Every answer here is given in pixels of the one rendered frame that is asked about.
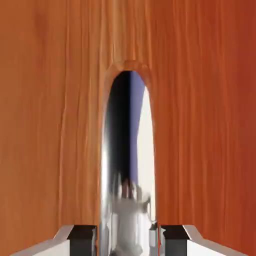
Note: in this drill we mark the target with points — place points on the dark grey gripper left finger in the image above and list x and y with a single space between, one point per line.
80 240

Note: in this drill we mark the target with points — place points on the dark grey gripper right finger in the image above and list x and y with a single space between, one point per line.
176 240

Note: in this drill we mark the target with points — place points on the orange wooden drawer front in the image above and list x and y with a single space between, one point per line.
40 120

